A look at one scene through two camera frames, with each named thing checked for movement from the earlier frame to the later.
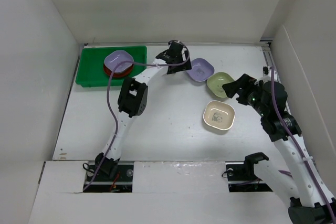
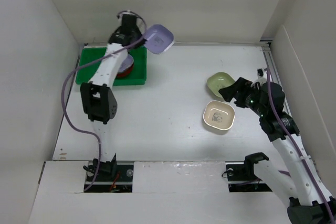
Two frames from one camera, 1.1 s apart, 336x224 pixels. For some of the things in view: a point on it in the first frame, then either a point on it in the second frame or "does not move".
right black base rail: [241, 177] does not move
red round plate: [118, 74] does not move
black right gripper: [245, 82] does not move
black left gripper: [184, 66] -> [137, 30]
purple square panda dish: [202, 69] -> [158, 39]
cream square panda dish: [219, 115] does not move
